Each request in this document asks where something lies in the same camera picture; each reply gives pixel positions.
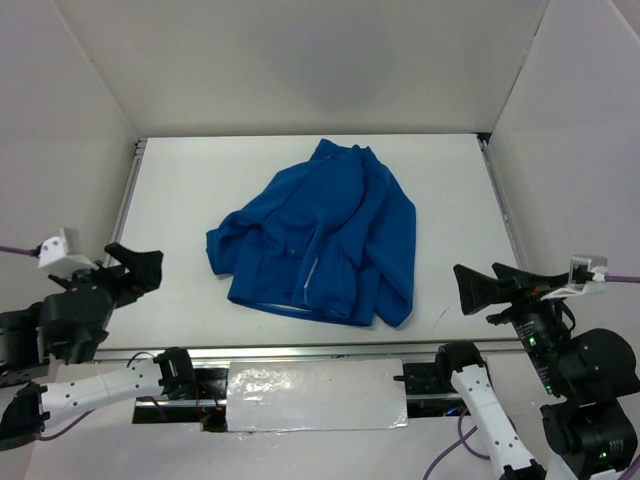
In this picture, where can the aluminium left rail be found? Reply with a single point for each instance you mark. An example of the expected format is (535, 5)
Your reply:
(129, 190)

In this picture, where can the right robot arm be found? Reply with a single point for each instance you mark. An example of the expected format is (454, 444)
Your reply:
(587, 431)

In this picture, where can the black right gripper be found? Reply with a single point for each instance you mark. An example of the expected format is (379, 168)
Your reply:
(516, 300)

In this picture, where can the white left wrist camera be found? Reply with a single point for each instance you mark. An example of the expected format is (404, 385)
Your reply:
(61, 255)

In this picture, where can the white foil tape panel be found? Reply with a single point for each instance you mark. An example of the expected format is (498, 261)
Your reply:
(328, 395)

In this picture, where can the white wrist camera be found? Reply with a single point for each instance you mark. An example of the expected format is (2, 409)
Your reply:
(586, 276)
(61, 255)

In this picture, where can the aluminium front rail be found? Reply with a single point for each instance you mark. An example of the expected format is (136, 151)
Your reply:
(313, 351)

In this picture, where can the aluminium rail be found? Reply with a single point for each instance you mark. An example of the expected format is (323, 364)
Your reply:
(483, 139)
(129, 190)
(313, 351)

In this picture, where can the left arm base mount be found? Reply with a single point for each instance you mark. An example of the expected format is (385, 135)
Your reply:
(204, 406)

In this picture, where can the aluminium right rail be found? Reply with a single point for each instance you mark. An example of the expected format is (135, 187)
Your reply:
(483, 139)

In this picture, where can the blue zip jacket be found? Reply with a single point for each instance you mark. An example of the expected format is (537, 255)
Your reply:
(330, 240)

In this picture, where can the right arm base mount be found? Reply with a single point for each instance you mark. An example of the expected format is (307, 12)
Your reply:
(427, 394)

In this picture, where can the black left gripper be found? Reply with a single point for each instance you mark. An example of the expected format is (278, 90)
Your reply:
(107, 279)

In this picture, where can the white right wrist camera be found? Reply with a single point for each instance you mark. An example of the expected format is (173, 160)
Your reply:
(586, 276)

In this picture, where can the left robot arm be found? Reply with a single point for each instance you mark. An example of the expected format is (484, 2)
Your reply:
(69, 326)

